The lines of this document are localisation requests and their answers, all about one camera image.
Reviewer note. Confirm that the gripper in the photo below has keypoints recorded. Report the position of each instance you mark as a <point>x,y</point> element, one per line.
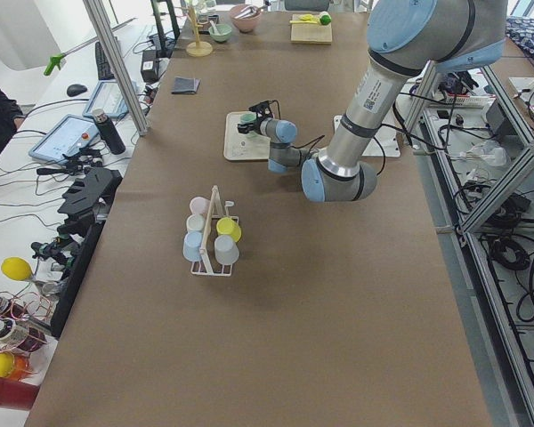
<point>258,126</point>

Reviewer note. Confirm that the green cup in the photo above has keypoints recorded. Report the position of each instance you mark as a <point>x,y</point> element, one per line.
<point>248,119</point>

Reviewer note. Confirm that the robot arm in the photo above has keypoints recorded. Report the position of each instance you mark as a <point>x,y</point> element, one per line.
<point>402,37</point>

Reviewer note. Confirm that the white serving tray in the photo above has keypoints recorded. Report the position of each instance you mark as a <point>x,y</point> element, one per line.
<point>239,147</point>

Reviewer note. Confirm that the wooden cup tree stand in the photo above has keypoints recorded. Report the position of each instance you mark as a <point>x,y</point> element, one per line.
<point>198,48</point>

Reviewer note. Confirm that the white cup rack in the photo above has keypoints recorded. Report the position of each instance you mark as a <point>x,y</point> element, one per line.
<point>207,265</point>

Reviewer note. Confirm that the pink cup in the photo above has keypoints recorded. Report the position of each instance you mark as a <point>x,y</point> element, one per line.
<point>200,205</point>

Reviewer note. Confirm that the yellow cup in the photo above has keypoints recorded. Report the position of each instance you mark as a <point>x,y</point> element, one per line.
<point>227,226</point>

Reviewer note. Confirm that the cream cup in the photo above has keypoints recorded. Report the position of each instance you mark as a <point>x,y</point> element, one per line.
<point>195,222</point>

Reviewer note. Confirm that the grey cup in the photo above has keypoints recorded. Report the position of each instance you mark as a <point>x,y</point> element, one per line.
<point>226,251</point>

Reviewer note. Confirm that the blue cup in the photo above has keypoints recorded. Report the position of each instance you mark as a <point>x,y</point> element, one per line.
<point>191,246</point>

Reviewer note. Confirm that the grey folded cloth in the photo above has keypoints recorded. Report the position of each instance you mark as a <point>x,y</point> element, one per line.
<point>184,85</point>

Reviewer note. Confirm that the bamboo cutting board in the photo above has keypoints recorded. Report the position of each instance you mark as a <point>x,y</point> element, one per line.
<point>309,33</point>

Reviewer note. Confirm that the pink ice bowl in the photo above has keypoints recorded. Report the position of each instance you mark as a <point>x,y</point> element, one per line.
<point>243,25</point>

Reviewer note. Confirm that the mint green bowl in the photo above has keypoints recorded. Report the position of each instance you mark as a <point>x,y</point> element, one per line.
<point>225,33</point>

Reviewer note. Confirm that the steel ice scoop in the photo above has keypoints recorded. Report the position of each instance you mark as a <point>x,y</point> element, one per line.
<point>250,11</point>

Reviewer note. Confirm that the yellow plastic knife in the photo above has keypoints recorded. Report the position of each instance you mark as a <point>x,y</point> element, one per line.
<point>305,18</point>

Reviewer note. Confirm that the green lime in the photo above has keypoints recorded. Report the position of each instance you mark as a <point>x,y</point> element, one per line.
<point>325,19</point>

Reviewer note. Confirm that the black water bottle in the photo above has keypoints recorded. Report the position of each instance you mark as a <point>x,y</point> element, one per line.
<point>108,132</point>

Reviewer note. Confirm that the black keyboard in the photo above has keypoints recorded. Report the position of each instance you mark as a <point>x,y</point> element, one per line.
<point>104,71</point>

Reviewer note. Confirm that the black computer mouse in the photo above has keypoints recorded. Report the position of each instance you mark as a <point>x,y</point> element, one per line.
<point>76,89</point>

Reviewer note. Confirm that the black tool stand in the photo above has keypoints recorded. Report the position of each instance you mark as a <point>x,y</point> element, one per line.
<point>77,237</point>

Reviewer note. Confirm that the upper teach pendant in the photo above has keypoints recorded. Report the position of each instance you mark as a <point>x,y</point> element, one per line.
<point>70,135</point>

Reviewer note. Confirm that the yellow lemon toy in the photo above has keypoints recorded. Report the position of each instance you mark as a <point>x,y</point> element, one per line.
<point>16,268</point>

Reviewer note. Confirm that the red cylinder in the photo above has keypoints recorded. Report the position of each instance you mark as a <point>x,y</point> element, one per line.
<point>17,395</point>

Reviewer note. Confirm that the aluminium frame post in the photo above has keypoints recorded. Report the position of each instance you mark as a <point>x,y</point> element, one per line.
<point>100,20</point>

